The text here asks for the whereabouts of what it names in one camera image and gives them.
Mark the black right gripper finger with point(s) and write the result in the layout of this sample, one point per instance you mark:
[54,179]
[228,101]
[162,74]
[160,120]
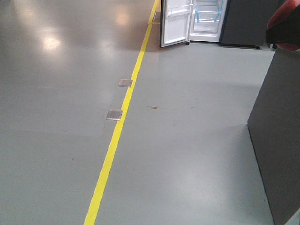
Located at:
[286,31]

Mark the red yellow apple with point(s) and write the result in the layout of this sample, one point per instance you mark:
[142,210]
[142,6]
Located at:
[281,13]

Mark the dark grey closed fridge door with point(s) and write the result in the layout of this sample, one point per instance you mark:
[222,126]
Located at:
[246,22]

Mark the white fridge interior body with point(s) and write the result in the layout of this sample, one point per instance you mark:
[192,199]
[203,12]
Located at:
[207,20]

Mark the grey stone counter cabinet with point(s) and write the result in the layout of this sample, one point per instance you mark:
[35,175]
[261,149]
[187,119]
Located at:
[274,128]

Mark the metal floor plate far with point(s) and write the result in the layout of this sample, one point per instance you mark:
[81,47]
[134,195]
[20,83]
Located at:
[125,83]

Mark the metal floor plate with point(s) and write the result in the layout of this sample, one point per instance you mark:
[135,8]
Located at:
[114,115]
[125,83]

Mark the metal floor plate near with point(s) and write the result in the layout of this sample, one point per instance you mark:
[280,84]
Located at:
[114,115]

